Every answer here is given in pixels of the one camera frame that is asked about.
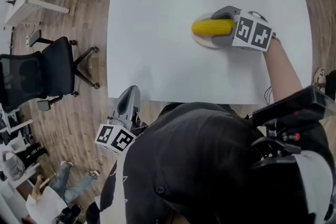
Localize person's black and white shirt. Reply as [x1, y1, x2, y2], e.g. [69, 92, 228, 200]
[85, 157, 333, 224]

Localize gray bag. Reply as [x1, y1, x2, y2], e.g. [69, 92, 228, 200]
[0, 151, 26, 182]

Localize black head-mounted camera rig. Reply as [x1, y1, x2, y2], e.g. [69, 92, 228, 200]
[249, 85, 336, 166]

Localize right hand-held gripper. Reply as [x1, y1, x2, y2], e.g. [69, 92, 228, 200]
[211, 6, 274, 52]

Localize person's right forearm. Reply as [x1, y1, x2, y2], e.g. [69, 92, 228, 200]
[262, 34, 307, 105]

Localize yellow corn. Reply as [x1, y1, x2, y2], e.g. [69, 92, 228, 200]
[191, 19, 237, 37]

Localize small beige plate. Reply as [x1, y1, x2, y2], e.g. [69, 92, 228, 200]
[191, 13, 229, 50]

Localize black office chair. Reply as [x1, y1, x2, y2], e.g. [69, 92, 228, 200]
[0, 30, 101, 113]

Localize white shelf rack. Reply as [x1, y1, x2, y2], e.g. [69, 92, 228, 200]
[0, 104, 34, 153]

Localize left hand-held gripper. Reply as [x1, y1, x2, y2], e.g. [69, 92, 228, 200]
[94, 85, 148, 155]

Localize person's black cap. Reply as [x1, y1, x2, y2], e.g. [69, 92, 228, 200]
[123, 102, 297, 224]

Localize black cables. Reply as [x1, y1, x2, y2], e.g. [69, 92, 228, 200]
[264, 85, 274, 105]

